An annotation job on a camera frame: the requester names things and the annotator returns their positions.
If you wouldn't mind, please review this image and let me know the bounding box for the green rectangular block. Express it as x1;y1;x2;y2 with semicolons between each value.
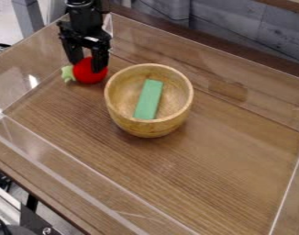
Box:
133;79;162;119

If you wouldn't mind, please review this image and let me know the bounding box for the red plush fruit green leaf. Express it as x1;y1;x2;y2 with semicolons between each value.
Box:
61;57;108;84

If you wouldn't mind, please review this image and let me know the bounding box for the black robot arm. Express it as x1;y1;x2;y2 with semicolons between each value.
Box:
55;0;112;73

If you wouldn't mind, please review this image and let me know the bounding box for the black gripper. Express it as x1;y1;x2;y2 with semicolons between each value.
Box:
55;20;112;73

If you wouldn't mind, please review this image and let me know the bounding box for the black metal bracket with cable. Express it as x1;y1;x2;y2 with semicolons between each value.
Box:
0;206;62;235

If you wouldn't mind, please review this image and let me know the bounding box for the clear acrylic tray enclosure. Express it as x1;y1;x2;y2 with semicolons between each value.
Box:
0;17;299;235

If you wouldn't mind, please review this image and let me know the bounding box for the wooden bowl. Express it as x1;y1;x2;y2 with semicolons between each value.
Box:
104;63;193;138

